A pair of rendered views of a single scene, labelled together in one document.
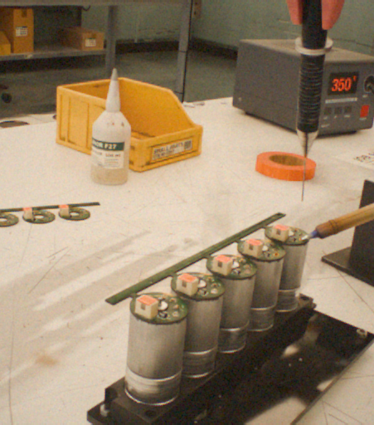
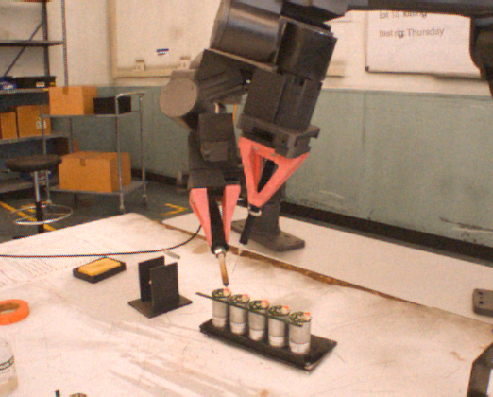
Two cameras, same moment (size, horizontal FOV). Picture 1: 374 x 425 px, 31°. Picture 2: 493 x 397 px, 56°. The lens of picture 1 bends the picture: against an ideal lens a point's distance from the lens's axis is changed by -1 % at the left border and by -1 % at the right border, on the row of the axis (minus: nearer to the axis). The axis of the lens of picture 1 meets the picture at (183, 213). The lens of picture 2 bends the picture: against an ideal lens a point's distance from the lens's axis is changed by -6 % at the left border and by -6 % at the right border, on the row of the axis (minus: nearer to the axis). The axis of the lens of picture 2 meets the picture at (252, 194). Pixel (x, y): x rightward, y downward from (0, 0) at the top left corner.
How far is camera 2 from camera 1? 0.60 m
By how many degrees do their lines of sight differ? 85
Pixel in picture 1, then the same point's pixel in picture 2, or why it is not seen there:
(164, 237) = (118, 364)
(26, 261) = not seen: outside the picture
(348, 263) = (157, 310)
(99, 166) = (10, 379)
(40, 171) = not seen: outside the picture
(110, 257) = (147, 382)
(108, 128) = (8, 348)
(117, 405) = (312, 355)
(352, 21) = not seen: outside the picture
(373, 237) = (161, 291)
